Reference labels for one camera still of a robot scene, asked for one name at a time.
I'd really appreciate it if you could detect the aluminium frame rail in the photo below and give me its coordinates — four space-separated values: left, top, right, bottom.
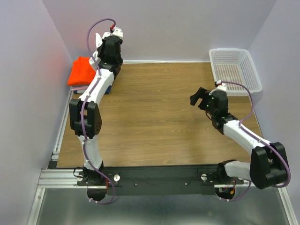
36 166 288 188

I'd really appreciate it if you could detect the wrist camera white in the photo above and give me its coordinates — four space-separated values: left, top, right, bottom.
213 80 227 92
110 25 123 39

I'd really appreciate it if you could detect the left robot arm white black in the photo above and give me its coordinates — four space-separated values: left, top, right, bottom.
69 32 123 185

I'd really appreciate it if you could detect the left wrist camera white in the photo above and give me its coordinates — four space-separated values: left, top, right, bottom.
110 25 123 39

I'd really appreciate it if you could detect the blue white folded t shirt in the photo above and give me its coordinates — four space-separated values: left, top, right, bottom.
73 85 112 94

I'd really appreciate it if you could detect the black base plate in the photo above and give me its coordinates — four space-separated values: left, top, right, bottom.
73 164 243 201

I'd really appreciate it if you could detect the orange folded t shirt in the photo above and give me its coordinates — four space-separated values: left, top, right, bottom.
67 56 96 87

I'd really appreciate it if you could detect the left side aluminium rail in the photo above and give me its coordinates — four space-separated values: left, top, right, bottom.
51 89 73 161

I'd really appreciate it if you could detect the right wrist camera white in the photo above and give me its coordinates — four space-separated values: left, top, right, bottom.
213 80 227 92

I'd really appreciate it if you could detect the white plastic basket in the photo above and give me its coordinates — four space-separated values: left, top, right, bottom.
209 48 263 97

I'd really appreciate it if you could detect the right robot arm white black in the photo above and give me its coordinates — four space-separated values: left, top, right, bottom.
190 86 291 189

